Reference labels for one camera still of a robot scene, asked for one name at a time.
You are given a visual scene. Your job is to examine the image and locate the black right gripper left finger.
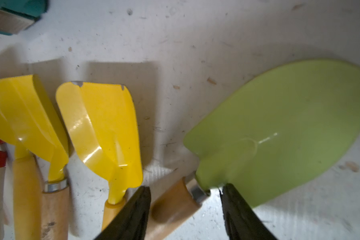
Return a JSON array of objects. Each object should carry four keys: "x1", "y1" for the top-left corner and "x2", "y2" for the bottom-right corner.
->
[{"x1": 95, "y1": 186, "x2": 151, "y2": 240}]

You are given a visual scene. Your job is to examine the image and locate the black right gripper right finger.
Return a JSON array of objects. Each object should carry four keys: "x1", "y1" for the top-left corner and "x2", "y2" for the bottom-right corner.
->
[{"x1": 220, "y1": 184, "x2": 276, "y2": 240}]

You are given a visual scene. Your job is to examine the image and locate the yellow shovel wooden handle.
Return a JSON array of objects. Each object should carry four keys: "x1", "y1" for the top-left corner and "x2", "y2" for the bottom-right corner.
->
[{"x1": 0, "y1": 74, "x2": 70, "y2": 240}]

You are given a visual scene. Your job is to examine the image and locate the light green shovel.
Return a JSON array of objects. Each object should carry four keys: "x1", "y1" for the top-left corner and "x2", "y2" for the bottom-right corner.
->
[{"x1": 145, "y1": 59, "x2": 360, "y2": 240}]

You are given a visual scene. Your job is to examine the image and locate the green plastic tool case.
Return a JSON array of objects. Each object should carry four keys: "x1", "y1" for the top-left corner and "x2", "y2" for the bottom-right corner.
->
[{"x1": 0, "y1": 0, "x2": 49, "y2": 36}]

